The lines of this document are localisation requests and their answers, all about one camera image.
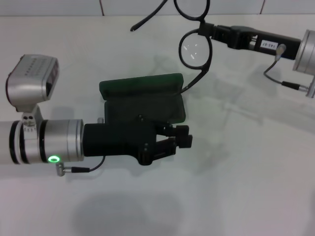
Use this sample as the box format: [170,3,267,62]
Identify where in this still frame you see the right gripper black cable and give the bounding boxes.
[263,44,308,90]

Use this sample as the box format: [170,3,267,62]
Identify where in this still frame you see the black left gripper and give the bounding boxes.
[83,114,194,166]

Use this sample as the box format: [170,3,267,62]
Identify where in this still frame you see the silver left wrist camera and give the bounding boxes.
[5,54,60,121]

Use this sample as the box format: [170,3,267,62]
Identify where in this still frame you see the black round-lens glasses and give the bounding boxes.
[129,0,214,95]

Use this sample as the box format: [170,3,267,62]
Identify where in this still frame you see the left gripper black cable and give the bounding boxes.
[56,154,107,177]

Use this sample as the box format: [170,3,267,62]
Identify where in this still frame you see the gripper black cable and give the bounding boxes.
[56,154,107,177]
[263,44,308,90]

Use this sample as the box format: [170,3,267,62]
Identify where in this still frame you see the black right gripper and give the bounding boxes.
[198,22,303,61]

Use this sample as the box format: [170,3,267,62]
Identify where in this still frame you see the green glasses case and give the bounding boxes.
[98,72,188,128]

